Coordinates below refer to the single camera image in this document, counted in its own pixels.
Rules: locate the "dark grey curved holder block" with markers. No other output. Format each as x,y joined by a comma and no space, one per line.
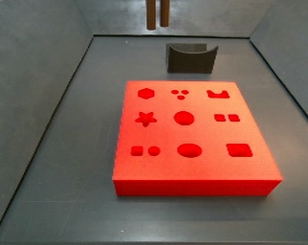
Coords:
190,58

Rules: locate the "red foam shape-sorting block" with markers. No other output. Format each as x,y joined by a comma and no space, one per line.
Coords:
189,142

